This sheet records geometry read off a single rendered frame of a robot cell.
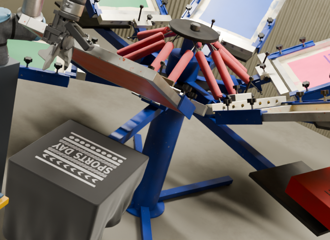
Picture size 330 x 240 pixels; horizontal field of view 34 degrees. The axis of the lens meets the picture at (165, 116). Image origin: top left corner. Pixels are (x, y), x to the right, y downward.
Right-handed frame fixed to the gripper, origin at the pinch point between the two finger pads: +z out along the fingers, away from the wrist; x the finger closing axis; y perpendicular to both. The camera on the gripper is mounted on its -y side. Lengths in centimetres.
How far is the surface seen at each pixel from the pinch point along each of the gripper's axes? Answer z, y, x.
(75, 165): 43, -1, -43
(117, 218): 65, -22, -63
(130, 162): 37, -18, -63
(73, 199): 51, -12, -28
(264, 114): -5, -64, -79
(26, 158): 47, 17, -33
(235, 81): -6, -31, -169
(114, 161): 39, -12, -58
